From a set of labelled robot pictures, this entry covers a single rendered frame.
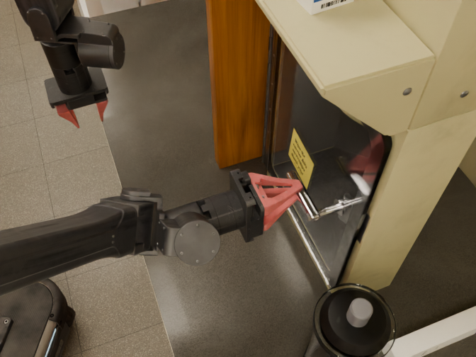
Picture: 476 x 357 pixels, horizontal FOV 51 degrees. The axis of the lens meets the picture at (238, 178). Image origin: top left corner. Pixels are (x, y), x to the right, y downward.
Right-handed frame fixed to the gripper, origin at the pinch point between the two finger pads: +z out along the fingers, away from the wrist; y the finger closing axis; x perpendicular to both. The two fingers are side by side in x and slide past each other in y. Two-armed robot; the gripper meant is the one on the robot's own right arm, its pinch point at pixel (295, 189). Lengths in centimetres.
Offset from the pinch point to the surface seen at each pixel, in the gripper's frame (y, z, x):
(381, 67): 30.9, 0.3, -10.7
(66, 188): -117, -47, 113
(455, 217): -25.8, 37.5, -1.9
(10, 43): -114, -58, 225
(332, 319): -2.3, -3.6, -19.0
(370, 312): 0.6, 0.2, -20.8
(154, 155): -25.0, -14.9, 36.1
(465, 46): 31.2, 8.4, -11.3
